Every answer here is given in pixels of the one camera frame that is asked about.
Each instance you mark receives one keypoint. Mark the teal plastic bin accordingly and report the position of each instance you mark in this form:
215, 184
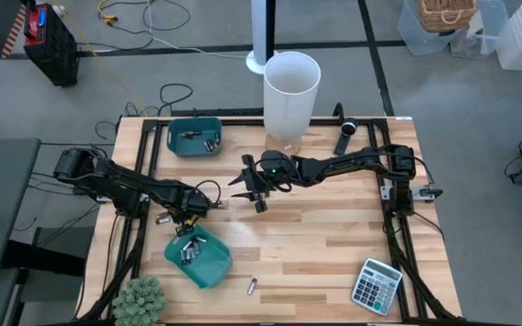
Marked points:
184, 147
211, 267

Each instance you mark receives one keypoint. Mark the clear plastic storage bin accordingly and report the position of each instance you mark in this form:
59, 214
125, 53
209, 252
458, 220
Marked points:
483, 41
408, 31

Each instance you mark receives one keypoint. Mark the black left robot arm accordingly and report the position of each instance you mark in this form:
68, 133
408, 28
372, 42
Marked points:
143, 185

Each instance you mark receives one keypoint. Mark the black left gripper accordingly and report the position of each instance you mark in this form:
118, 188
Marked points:
193, 201

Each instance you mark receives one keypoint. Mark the white shade wooden base lamp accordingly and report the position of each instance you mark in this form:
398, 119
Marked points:
290, 104

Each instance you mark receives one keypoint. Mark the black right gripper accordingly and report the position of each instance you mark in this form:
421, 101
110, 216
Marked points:
258, 185

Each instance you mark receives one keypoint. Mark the black webcam on stand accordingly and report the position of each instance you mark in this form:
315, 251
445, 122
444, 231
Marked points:
348, 128

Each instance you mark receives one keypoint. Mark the green artificial plant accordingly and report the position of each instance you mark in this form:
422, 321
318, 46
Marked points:
138, 301

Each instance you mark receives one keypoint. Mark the woven wicker basket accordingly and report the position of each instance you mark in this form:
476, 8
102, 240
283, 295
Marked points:
447, 16

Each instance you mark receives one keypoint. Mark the black red tool case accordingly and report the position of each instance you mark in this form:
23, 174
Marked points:
55, 50

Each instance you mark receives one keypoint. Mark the yellow tag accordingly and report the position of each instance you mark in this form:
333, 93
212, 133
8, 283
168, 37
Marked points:
190, 223

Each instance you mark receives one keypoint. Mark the grey desk calculator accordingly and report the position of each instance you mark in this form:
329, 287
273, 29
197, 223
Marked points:
375, 287

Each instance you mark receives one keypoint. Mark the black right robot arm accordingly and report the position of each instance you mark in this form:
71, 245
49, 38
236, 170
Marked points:
347, 160

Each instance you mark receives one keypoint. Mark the white black floor stand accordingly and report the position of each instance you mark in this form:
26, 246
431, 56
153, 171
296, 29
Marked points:
257, 27

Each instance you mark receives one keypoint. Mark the black desk base plate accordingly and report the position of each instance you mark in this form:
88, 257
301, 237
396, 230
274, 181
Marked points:
57, 253

